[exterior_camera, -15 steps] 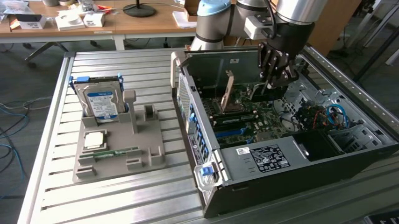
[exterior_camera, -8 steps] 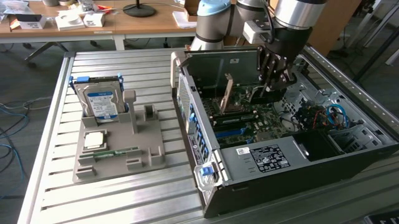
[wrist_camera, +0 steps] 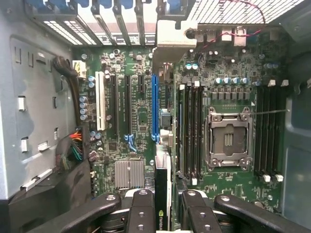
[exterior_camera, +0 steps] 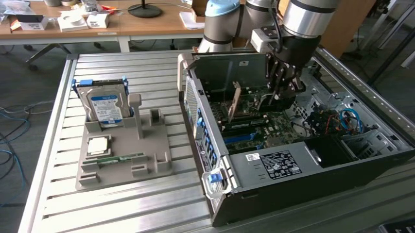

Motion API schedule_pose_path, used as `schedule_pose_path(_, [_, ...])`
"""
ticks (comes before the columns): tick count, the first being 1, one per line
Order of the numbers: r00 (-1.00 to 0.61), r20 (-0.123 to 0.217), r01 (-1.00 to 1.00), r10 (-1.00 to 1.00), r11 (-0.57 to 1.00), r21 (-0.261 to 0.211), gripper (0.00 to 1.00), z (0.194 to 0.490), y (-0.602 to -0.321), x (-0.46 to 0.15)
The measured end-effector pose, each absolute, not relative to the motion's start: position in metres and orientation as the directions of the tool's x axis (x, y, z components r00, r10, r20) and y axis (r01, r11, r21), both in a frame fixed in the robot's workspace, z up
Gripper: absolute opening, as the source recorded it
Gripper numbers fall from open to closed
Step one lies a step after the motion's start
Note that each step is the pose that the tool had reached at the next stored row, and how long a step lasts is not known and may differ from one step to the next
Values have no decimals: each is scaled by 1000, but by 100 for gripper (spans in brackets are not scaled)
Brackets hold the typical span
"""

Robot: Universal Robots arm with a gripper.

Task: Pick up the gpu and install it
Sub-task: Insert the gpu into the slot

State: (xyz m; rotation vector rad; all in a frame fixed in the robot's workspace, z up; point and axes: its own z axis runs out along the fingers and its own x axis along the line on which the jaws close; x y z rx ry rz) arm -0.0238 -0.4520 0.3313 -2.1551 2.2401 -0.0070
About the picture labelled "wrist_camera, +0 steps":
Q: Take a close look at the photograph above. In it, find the green motherboard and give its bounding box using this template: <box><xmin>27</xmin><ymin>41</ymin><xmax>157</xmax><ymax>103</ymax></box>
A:
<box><xmin>72</xmin><ymin>24</ymin><xmax>292</xmax><ymax>216</ymax></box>

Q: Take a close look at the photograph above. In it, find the silver chipset heatsink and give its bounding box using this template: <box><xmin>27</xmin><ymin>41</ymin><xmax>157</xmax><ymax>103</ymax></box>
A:
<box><xmin>114</xmin><ymin>160</ymin><xmax>145</xmax><ymax>189</ymax></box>

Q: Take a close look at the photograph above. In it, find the CPU socket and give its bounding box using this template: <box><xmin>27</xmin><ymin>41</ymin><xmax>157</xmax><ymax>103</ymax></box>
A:
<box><xmin>205</xmin><ymin>106</ymin><xmax>254</xmax><ymax>171</ymax></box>

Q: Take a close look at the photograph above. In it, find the black plastic shroud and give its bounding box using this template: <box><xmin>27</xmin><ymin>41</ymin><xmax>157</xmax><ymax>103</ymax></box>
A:
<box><xmin>7</xmin><ymin>159</ymin><xmax>94</xmax><ymax>233</ymax></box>

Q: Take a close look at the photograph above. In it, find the black RAM slot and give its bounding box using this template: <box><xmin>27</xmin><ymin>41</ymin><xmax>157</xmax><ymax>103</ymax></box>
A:
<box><xmin>198</xmin><ymin>83</ymin><xmax>205</xmax><ymax>180</ymax></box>
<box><xmin>192</xmin><ymin>81</ymin><xmax>199</xmax><ymax>185</ymax></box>
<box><xmin>178</xmin><ymin>83</ymin><xmax>187</xmax><ymax>179</ymax></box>
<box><xmin>263</xmin><ymin>80</ymin><xmax>270</xmax><ymax>183</ymax></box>
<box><xmin>269</xmin><ymin>80</ymin><xmax>277</xmax><ymax>182</ymax></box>
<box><xmin>186</xmin><ymin>81</ymin><xmax>193</xmax><ymax>182</ymax></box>
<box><xmin>255</xmin><ymin>83</ymin><xmax>263</xmax><ymax>179</ymax></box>
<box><xmin>276</xmin><ymin>80</ymin><xmax>284</xmax><ymax>183</ymax></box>

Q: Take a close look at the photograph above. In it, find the long black expansion slot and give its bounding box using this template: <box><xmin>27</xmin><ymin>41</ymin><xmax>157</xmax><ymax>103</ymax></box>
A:
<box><xmin>110</xmin><ymin>73</ymin><xmax>120</xmax><ymax>137</ymax></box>
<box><xmin>123</xmin><ymin>74</ymin><xmax>134</xmax><ymax>136</ymax></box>

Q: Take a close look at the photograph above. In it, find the white expansion slot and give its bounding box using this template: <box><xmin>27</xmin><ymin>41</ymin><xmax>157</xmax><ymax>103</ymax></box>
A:
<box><xmin>95</xmin><ymin>71</ymin><xmax>107</xmax><ymax>131</ymax></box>

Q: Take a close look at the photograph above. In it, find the socket locking lever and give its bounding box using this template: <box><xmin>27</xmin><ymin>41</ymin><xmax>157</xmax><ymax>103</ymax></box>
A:
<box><xmin>240</xmin><ymin>109</ymin><xmax>292</xmax><ymax>117</ymax></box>

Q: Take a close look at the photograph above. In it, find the short black expansion slot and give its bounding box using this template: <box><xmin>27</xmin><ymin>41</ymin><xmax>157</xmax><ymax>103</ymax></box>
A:
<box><xmin>138</xmin><ymin>74</ymin><xmax>145</xmax><ymax>95</ymax></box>

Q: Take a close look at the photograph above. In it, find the open PC case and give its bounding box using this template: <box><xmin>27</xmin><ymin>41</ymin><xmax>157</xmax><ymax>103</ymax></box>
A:
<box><xmin>0</xmin><ymin>0</ymin><xmax>311</xmax><ymax>233</ymax></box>

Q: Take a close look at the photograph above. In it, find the coloured power wire bundle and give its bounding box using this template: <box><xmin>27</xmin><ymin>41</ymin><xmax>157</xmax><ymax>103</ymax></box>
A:
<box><xmin>55</xmin><ymin>127</ymin><xmax>85</xmax><ymax>172</ymax></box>

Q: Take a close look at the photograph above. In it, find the black sleeved power cable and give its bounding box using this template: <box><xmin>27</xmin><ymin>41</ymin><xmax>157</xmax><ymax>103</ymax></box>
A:
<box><xmin>52</xmin><ymin>55</ymin><xmax>86</xmax><ymax>125</ymax></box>

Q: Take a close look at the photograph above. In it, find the red black fan wire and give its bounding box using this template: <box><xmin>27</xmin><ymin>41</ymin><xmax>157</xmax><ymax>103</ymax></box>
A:
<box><xmin>201</xmin><ymin>0</ymin><xmax>267</xmax><ymax>49</ymax></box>

